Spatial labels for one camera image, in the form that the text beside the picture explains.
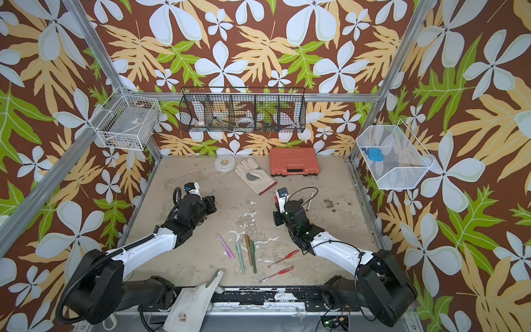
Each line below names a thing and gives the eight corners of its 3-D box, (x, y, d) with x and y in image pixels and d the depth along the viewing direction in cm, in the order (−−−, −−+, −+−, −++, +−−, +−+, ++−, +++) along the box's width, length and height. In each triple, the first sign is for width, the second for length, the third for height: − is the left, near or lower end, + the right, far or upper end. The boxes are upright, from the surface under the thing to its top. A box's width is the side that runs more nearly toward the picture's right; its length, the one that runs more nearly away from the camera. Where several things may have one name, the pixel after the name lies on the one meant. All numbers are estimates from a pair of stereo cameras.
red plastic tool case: (270, 178, 113) (270, 172, 109) (269, 153, 125) (269, 146, 121) (318, 178, 113) (320, 172, 109) (313, 153, 125) (315, 147, 121)
